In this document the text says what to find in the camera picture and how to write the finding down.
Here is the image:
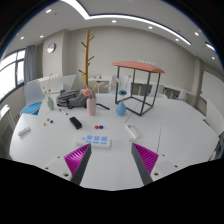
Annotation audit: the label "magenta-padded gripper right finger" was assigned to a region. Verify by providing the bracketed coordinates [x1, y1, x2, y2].
[131, 143, 183, 186]

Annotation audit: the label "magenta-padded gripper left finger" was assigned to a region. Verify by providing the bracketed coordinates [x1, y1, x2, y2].
[41, 143, 93, 186]

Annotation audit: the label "white power strip blue sockets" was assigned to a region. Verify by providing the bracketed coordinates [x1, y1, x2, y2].
[74, 132, 112, 150]

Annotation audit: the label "long white remote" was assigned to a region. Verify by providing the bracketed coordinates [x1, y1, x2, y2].
[125, 124, 141, 140]

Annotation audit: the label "black rectangular block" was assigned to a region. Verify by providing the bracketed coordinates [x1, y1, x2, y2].
[68, 116, 83, 131]

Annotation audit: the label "pink vase with flowers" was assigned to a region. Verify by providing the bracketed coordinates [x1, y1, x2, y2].
[81, 74, 109, 117]

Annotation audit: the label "blue vase with flowers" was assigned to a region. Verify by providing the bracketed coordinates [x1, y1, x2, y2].
[111, 75, 133, 117]

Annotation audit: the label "small white power strip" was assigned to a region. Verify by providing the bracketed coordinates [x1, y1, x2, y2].
[17, 125, 32, 138]

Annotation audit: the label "grey backpack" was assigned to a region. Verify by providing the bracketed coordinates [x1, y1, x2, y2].
[55, 88, 111, 111]

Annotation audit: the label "green vase with dried stems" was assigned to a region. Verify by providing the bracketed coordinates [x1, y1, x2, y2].
[42, 73, 55, 112]

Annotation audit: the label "white chair with blue seat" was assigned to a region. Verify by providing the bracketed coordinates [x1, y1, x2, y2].
[19, 79, 45, 117]

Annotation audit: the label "white chairs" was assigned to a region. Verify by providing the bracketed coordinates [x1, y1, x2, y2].
[109, 74, 189, 101]

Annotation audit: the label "whiteboard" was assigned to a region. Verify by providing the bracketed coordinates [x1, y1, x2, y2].
[199, 70, 224, 108]

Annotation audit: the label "wooden coat rack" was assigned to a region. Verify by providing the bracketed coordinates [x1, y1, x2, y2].
[78, 28, 96, 89]

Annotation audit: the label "grey curtain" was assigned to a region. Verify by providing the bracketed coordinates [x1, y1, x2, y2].
[23, 45, 37, 84]

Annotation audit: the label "window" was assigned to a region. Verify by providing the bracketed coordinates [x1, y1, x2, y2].
[0, 49, 27, 101]

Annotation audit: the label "long ceiling light strip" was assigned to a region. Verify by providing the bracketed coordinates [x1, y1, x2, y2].
[59, 0, 193, 47]

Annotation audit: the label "ceiling spot lights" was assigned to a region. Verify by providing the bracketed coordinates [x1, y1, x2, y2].
[19, 8, 218, 61]

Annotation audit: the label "black frame stand orange top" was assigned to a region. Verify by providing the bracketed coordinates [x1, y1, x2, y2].
[111, 60, 166, 117]

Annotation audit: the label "round wall clock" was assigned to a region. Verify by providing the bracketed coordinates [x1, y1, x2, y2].
[46, 42, 57, 54]

